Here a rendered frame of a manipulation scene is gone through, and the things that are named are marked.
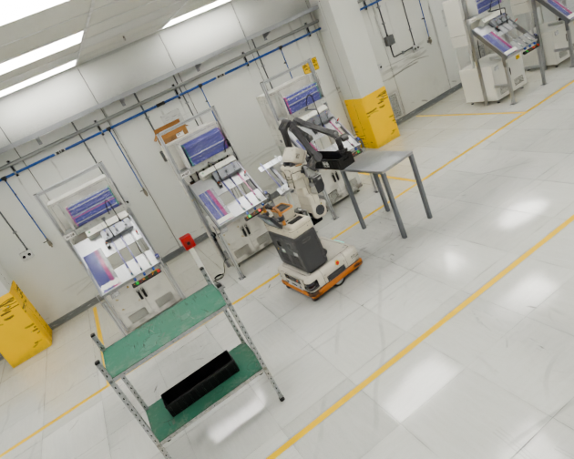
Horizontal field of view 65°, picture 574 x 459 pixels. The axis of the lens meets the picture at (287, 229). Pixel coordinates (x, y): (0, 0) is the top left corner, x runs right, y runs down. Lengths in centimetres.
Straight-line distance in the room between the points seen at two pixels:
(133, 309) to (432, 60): 692
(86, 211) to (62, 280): 196
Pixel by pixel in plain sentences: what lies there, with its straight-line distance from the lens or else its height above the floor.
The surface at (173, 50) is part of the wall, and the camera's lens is 715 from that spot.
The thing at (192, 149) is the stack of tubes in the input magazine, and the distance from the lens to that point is 557.
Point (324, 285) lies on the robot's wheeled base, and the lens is 444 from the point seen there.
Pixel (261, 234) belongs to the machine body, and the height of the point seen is 24.
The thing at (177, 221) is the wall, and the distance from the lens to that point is 719.
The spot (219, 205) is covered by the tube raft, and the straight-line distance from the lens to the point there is 544.
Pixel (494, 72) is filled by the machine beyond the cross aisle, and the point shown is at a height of 51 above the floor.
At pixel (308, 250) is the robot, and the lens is 428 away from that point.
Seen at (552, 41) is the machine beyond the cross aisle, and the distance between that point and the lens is 925.
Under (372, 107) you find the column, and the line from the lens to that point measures 791.
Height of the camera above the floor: 239
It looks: 22 degrees down
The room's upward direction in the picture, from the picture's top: 25 degrees counter-clockwise
